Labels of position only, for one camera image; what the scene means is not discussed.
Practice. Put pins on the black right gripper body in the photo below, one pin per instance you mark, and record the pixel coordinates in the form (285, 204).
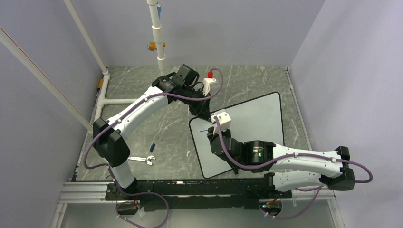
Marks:
(211, 135)

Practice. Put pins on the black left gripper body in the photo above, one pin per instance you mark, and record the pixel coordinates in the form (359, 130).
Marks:
(196, 106)

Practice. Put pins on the white whiteboard black frame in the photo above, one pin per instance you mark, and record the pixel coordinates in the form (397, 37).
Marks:
(259, 118)

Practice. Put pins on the blue marker cap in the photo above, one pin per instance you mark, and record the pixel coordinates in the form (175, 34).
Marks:
(152, 147)

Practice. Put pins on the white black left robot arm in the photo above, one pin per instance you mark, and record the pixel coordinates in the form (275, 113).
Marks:
(109, 135)

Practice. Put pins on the silver open-end wrench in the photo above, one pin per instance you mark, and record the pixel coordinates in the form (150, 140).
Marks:
(147, 160)

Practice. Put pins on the orange knob on pipe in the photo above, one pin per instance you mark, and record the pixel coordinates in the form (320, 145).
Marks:
(151, 46)

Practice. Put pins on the orange black small tool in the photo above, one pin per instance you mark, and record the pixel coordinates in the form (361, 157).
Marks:
(100, 82)

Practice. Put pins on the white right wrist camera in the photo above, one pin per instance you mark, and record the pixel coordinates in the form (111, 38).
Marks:
(224, 120)

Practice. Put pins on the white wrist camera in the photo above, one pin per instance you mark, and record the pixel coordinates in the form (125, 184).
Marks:
(224, 120)
(208, 83)

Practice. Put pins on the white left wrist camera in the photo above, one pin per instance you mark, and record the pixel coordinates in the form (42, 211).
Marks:
(208, 83)

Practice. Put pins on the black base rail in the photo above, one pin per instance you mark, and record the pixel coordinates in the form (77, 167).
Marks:
(199, 193)

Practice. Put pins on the white pvc pipe frame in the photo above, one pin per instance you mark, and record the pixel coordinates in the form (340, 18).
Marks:
(101, 101)

